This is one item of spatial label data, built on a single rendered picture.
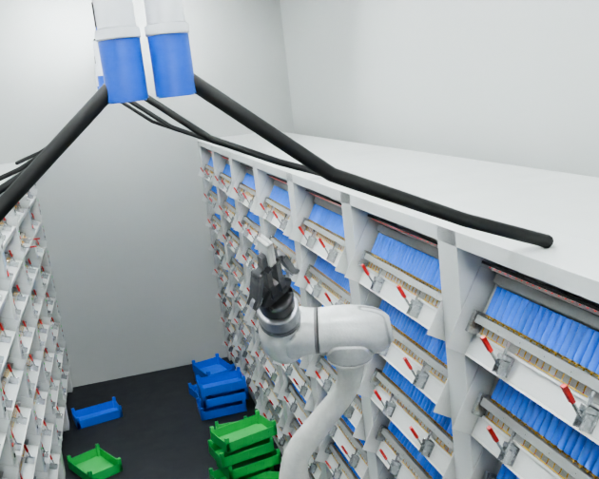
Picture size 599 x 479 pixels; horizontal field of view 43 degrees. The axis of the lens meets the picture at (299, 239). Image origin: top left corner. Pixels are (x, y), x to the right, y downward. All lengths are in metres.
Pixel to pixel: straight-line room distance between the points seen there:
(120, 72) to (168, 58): 0.07
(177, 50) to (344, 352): 0.78
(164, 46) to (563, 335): 0.84
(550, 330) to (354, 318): 0.42
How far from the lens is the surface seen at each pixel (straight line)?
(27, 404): 3.80
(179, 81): 1.16
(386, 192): 1.27
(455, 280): 1.66
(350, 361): 1.66
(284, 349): 1.65
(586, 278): 1.25
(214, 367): 5.48
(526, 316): 1.54
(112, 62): 1.16
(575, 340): 1.41
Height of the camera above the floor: 2.07
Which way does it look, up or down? 12 degrees down
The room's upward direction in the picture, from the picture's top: 7 degrees counter-clockwise
